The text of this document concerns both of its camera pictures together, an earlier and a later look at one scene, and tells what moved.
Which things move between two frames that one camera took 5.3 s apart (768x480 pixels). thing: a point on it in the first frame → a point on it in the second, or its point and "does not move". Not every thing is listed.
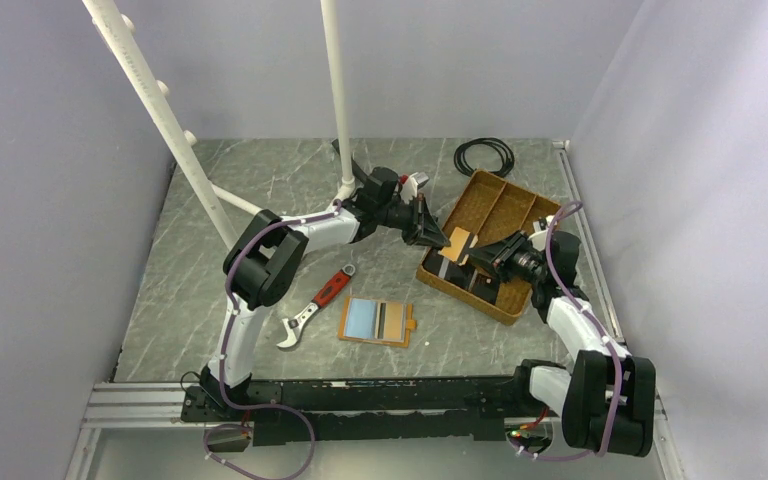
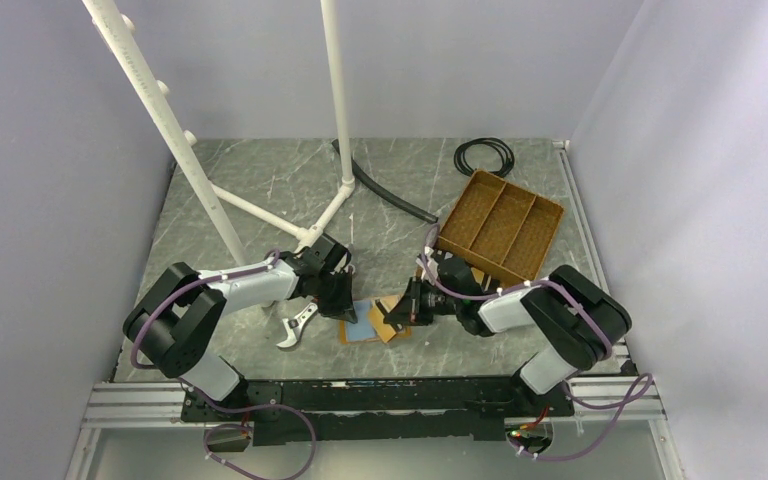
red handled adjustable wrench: [329, 291] does not move
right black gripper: [501, 252] → [409, 310]
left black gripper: [428, 232] → [342, 308]
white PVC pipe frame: [184, 141] does not move
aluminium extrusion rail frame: [124, 401] does not move
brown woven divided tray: [491, 208] does not move
